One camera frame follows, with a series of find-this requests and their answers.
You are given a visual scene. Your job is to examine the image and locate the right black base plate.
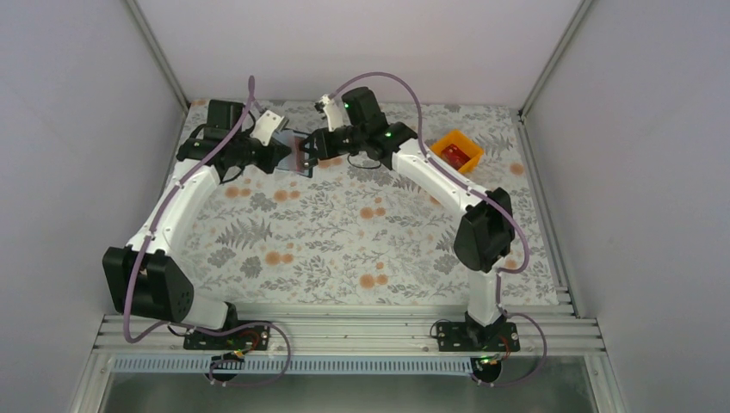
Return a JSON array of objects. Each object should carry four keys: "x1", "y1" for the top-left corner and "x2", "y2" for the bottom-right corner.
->
[{"x1": 430, "y1": 319, "x2": 521, "y2": 353}]

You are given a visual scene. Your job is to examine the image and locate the red credit card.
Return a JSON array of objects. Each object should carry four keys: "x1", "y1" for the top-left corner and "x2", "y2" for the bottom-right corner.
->
[
  {"x1": 294, "y1": 137, "x2": 309, "y2": 174},
  {"x1": 440, "y1": 144, "x2": 470, "y2": 170}
]

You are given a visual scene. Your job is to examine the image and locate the black card holder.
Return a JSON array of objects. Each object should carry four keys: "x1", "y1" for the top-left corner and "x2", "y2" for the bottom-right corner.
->
[{"x1": 273, "y1": 129, "x2": 313, "y2": 178}]

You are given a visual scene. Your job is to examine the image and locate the grey slotted cable duct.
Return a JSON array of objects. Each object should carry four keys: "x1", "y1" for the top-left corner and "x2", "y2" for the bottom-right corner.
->
[{"x1": 110, "y1": 354, "x2": 472, "y2": 376}]

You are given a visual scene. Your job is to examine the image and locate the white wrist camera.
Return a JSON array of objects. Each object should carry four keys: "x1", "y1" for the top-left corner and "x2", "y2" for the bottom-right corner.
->
[
  {"x1": 250, "y1": 110, "x2": 288, "y2": 146},
  {"x1": 314, "y1": 94, "x2": 345, "y2": 132}
]

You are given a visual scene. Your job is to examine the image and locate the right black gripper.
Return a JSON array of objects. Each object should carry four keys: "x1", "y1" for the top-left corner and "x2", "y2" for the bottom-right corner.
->
[{"x1": 299, "y1": 125, "x2": 366, "y2": 160}]

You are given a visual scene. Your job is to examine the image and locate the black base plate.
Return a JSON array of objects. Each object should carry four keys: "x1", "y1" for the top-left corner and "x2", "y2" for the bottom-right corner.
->
[
  {"x1": 430, "y1": 319, "x2": 521, "y2": 353},
  {"x1": 183, "y1": 325, "x2": 271, "y2": 352}
]

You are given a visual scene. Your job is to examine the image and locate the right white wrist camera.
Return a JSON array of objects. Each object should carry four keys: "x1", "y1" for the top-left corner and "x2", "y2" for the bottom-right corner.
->
[{"x1": 314, "y1": 94, "x2": 345, "y2": 132}]

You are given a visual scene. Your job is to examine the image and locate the aluminium rail frame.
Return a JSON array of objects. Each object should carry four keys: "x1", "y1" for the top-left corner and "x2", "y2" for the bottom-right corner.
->
[{"x1": 93, "y1": 304, "x2": 607, "y2": 358}]

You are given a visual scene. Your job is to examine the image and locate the floral table mat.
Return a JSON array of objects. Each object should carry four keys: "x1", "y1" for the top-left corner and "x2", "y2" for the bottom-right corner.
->
[{"x1": 173, "y1": 104, "x2": 559, "y2": 305}]

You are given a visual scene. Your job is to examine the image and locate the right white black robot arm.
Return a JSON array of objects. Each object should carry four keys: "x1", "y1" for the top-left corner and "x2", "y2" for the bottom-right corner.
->
[{"x1": 300, "y1": 87, "x2": 516, "y2": 350}]

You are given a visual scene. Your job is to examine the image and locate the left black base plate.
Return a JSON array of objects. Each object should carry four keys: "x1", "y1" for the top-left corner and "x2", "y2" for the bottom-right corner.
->
[{"x1": 183, "y1": 325, "x2": 271, "y2": 352}]

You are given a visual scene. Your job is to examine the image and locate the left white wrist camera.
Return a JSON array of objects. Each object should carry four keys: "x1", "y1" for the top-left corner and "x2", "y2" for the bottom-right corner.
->
[{"x1": 250, "y1": 110, "x2": 288, "y2": 146}]

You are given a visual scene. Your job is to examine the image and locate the orange plastic bin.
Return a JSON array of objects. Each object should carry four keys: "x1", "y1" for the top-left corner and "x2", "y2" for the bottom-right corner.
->
[{"x1": 430, "y1": 129, "x2": 485, "y2": 175}]

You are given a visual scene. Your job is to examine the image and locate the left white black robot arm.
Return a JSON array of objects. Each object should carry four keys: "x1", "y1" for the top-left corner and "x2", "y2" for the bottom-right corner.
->
[{"x1": 102, "y1": 100, "x2": 291, "y2": 348}]

